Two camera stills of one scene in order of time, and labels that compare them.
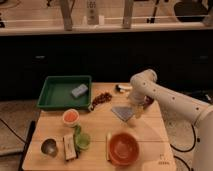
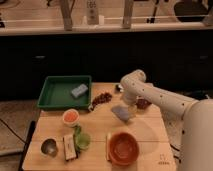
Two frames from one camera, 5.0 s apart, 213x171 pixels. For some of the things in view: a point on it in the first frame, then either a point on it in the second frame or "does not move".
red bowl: (123, 149) does not move
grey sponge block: (80, 90) does not move
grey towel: (123, 112) does not move
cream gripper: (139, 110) → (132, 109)
